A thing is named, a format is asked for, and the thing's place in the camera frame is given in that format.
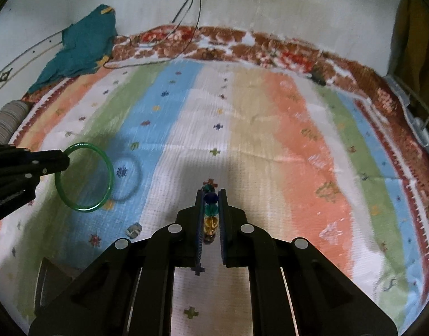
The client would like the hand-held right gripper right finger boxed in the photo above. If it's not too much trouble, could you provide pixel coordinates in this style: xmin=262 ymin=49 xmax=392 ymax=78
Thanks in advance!
xmin=218 ymin=188 xmax=399 ymax=336

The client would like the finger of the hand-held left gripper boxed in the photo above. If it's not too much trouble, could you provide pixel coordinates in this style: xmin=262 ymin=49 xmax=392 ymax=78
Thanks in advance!
xmin=0 ymin=163 xmax=70 ymax=192
xmin=0 ymin=144 xmax=70 ymax=169

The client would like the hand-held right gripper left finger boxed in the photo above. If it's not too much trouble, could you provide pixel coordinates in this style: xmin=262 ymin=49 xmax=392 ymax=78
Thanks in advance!
xmin=28 ymin=188 xmax=206 ymax=336

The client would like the multicolour glass bead bracelet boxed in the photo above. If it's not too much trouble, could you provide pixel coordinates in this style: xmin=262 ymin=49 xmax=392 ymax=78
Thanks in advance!
xmin=203 ymin=179 xmax=221 ymax=245

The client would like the green glass bangle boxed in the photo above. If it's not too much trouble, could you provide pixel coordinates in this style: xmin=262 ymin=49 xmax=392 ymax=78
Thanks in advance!
xmin=54 ymin=142 xmax=114 ymax=214

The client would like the rectangular silver tin box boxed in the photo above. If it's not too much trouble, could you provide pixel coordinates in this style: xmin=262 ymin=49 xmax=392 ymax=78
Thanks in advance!
xmin=34 ymin=256 xmax=84 ymax=323

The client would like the grey striped rolled fabric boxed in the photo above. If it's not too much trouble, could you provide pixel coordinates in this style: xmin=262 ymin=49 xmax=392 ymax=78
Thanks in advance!
xmin=0 ymin=100 xmax=28 ymax=146

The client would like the pastel striped cloth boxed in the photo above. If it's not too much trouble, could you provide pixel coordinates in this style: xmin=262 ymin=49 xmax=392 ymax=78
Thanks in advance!
xmin=0 ymin=58 xmax=429 ymax=336

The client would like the teal cloth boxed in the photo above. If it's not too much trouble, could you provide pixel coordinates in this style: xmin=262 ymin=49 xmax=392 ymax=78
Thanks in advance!
xmin=27 ymin=4 xmax=118 ymax=95

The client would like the mustard yellow jacket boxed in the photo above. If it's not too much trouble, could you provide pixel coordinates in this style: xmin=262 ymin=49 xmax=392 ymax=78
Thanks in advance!
xmin=392 ymin=0 xmax=429 ymax=78

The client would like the grey wall conduit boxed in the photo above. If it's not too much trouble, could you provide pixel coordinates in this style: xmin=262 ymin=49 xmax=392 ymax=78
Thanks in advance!
xmin=0 ymin=30 xmax=65 ymax=82

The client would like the white wire rack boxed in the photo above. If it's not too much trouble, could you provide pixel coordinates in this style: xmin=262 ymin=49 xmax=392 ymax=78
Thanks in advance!
xmin=385 ymin=73 xmax=429 ymax=155

